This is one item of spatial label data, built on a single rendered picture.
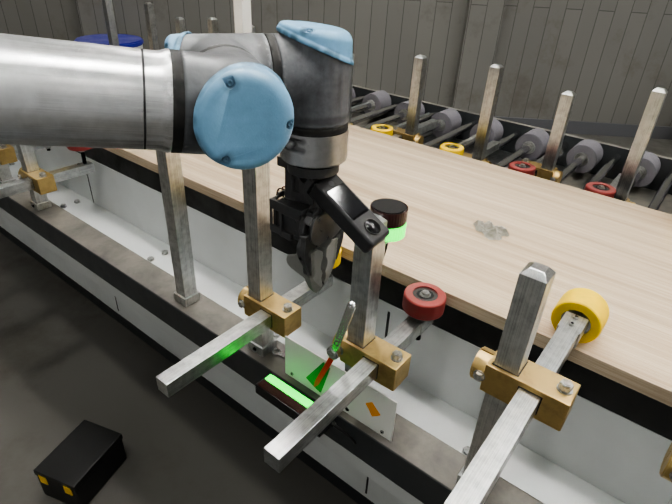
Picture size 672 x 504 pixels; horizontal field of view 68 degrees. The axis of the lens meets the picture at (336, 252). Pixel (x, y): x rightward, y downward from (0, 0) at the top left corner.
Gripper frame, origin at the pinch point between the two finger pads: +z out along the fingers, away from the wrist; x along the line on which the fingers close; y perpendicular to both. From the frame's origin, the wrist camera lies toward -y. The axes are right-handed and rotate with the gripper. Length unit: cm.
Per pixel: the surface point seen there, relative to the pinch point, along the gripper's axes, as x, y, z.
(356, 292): -6.0, -2.7, 3.1
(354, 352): -5.3, -3.8, 15.0
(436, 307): -20.7, -10.7, 10.5
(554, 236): -64, -18, 11
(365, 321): -6.1, -4.9, 8.0
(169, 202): -6.2, 47.1, 3.7
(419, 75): -115, 50, -7
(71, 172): -17, 116, 20
